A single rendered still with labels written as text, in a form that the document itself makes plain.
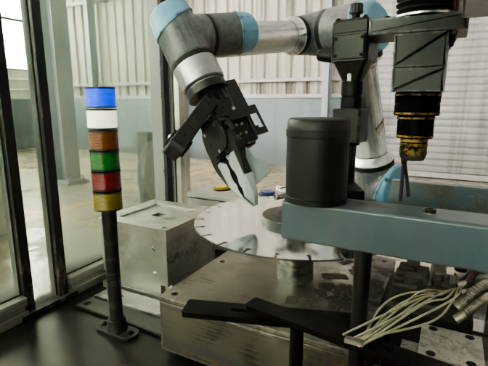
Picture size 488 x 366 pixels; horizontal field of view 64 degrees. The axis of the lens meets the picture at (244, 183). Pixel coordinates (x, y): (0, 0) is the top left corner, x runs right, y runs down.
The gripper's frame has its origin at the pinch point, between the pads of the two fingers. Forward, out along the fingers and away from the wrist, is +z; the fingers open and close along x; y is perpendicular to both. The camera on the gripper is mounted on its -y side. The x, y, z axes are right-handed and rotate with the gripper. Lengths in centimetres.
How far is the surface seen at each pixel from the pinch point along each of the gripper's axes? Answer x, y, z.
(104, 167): 6.5, -16.6, -13.9
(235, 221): 2.5, -2.4, 2.2
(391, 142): 332, 495, -20
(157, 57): 24.4, 10.3, -41.5
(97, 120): 3.2, -15.7, -20.1
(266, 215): 0.1, 1.9, 3.5
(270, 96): 459, 433, -192
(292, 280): 1.6, 1.7, 14.5
